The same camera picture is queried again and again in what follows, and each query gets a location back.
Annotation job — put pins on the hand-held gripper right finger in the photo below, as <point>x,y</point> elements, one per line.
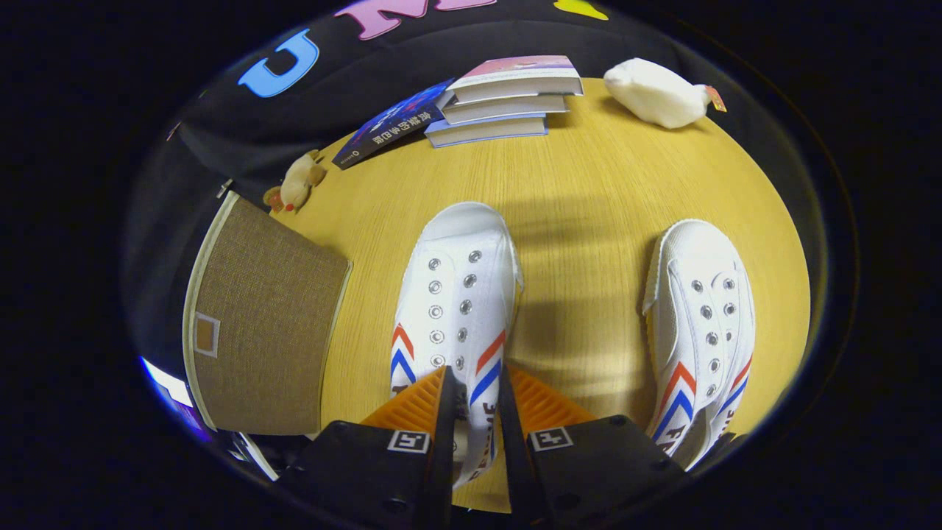
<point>511,442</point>

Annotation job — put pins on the thin white book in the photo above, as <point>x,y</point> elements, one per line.
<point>508,108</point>

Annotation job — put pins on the pink cover book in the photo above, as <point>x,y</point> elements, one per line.
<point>515,70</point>

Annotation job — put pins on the light blue cover book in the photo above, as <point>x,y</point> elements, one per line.
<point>486,131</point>

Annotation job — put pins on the small silver clip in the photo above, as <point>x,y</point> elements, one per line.
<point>224,188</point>

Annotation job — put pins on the white striped canvas shoe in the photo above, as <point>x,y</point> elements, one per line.
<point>456,294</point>
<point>699,294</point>

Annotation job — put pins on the small brown plush toy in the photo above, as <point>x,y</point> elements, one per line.
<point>296,184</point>

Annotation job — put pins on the thin white bar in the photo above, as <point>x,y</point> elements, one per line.
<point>256,455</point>

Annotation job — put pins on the bright lit panel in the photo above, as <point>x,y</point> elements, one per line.
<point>165,383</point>

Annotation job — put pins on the brown fabric storage box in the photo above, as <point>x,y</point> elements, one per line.
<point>272,331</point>

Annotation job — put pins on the dark blue book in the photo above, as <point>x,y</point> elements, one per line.
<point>390,121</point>

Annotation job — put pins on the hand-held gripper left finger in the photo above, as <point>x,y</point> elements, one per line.
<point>444,442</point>

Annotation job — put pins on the white plush toy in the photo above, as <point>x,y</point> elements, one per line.
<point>651,92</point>

